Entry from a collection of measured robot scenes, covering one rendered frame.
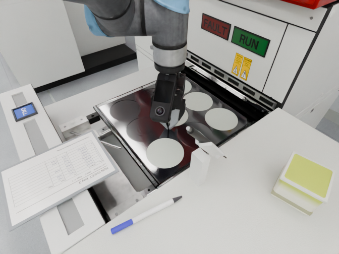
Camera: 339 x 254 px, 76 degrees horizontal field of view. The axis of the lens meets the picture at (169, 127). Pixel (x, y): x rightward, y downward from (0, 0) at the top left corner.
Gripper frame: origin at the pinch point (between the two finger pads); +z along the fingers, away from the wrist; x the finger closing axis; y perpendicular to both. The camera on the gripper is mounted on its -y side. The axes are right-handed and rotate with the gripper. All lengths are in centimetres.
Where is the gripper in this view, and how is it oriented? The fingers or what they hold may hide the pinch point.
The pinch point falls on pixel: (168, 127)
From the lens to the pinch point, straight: 62.4
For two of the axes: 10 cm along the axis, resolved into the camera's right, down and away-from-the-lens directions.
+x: -9.9, -1.2, 1.2
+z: 0.0, 7.0, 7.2
